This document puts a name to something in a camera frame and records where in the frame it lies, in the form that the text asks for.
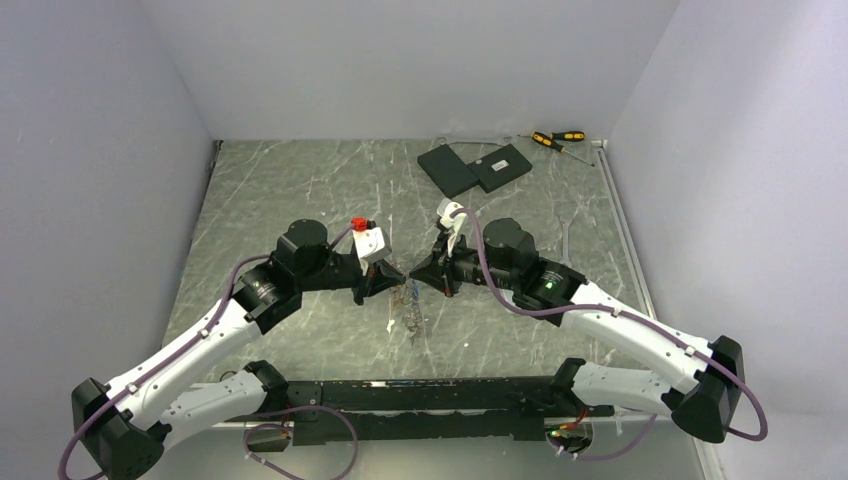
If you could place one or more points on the orange black screwdriver back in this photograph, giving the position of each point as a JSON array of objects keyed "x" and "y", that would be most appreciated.
[{"x": 567, "y": 136}]

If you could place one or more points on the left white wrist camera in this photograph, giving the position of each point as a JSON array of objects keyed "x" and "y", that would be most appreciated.
[{"x": 370, "y": 242}]

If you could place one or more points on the large black box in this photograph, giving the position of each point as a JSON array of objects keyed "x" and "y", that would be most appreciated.
[{"x": 447, "y": 171}]

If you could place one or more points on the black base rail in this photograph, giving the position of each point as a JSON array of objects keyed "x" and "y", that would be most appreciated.
[{"x": 520, "y": 408}]

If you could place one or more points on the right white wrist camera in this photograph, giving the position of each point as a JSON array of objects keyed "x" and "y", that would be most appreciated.
[{"x": 451, "y": 219}]

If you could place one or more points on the orange black screwdriver front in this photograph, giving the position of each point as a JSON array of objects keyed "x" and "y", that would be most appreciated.
[{"x": 560, "y": 147}]

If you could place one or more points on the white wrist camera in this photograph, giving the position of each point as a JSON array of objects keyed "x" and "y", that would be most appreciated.
[
  {"x": 370, "y": 242},
  {"x": 451, "y": 219}
]

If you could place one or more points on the silver wrench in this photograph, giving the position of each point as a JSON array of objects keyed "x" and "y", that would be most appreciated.
[{"x": 565, "y": 222}]

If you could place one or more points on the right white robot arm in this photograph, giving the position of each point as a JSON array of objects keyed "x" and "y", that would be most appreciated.
[{"x": 696, "y": 382}]

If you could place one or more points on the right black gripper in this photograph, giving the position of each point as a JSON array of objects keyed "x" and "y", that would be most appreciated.
[{"x": 438, "y": 269}]

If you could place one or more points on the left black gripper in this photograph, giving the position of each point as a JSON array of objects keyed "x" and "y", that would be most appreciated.
[{"x": 369, "y": 285}]

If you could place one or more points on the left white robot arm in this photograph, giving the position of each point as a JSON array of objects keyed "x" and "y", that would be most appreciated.
[{"x": 127, "y": 423}]

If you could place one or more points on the small black box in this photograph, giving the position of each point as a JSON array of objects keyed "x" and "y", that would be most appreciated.
[{"x": 500, "y": 167}]

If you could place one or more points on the metal keyring with keys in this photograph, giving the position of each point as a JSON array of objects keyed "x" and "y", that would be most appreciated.
[{"x": 405, "y": 313}]

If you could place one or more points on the orange black screwdriver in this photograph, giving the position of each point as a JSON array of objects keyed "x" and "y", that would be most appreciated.
[
  {"x": 560, "y": 147},
  {"x": 567, "y": 136}
]

